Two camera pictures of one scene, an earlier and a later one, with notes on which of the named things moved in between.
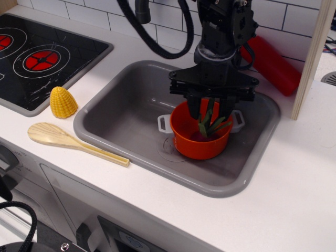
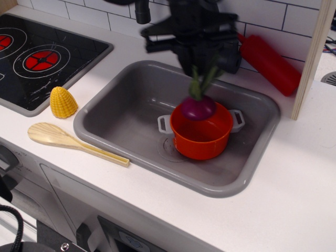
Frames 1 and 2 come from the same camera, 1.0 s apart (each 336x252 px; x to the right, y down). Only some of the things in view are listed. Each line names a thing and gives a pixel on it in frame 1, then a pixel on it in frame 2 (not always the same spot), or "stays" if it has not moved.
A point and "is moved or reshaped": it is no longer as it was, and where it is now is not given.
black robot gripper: x=216 y=80 → x=202 y=42
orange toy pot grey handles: x=180 y=123 stays
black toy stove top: x=36 y=58 stays
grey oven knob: x=9 y=159 stays
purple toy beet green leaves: x=209 y=134 is moved or reshaped
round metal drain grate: x=329 y=78 stays
